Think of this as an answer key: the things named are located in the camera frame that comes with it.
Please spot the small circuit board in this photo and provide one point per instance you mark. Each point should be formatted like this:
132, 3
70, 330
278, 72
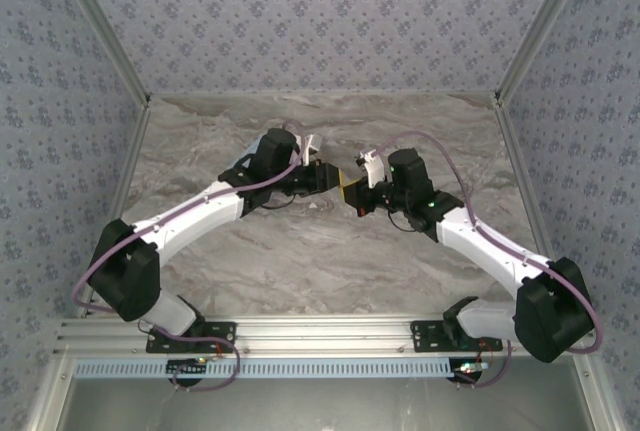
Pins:
187, 366
470, 368

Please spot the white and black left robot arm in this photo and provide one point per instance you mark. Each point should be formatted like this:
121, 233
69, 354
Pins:
200, 208

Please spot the aluminium corner post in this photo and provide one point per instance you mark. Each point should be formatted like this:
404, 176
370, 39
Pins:
540, 33
107, 33

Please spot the aluminium lower frame bar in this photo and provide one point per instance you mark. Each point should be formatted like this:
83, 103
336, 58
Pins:
600, 396
47, 396

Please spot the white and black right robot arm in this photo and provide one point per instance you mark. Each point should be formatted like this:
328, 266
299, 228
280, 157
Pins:
480, 246

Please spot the aluminium table side rail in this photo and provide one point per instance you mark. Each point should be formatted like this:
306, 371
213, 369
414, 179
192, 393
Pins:
125, 191
520, 176

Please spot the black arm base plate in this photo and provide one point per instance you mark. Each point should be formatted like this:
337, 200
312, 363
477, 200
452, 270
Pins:
427, 336
215, 336

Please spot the aluminium mounting rail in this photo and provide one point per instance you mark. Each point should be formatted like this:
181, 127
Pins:
320, 333

